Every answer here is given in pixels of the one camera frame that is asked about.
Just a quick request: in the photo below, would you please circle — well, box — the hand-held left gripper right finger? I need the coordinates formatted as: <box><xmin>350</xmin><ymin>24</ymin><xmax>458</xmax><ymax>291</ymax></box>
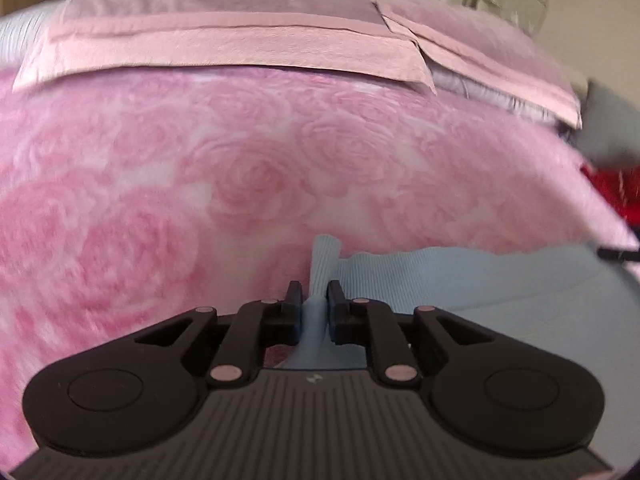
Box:
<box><xmin>326</xmin><ymin>280</ymin><xmax>496</xmax><ymax>390</ymax></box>

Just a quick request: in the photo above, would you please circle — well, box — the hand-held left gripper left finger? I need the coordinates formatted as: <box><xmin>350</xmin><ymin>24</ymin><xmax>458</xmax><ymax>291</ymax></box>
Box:
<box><xmin>134</xmin><ymin>280</ymin><xmax>304</xmax><ymax>389</ymax></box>

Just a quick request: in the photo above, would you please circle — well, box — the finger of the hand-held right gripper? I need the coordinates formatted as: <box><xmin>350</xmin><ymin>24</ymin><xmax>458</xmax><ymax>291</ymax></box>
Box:
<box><xmin>597</xmin><ymin>243</ymin><xmax>640</xmax><ymax>263</ymax></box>

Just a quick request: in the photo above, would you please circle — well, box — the light blue knit garment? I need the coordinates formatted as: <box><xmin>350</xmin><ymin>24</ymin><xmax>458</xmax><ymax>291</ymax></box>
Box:
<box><xmin>286</xmin><ymin>233</ymin><xmax>640</xmax><ymax>472</ymax></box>

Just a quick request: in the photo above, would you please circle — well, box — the red cloth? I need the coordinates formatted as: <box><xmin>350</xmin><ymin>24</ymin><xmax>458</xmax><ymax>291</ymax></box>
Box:
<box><xmin>580</xmin><ymin>161</ymin><xmax>640</xmax><ymax>234</ymax></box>

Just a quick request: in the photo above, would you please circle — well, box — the grey cloth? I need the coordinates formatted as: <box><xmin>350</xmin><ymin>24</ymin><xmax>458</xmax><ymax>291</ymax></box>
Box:
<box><xmin>574</xmin><ymin>78</ymin><xmax>640</xmax><ymax>169</ymax></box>

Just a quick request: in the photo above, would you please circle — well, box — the pink rose blanket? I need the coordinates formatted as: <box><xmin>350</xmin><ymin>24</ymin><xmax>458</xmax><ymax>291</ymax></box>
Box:
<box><xmin>0</xmin><ymin>64</ymin><xmax>640</xmax><ymax>467</ymax></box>

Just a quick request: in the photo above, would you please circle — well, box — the pink pillow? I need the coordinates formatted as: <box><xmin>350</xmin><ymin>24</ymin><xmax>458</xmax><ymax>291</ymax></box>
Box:
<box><xmin>12</xmin><ymin>0</ymin><xmax>437</xmax><ymax>95</ymax></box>
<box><xmin>345</xmin><ymin>0</ymin><xmax>584</xmax><ymax>130</ymax></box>

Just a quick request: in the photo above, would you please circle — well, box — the oval mirror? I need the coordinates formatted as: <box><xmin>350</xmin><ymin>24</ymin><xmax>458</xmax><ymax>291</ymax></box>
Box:
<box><xmin>511</xmin><ymin>0</ymin><xmax>549</xmax><ymax>37</ymax></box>

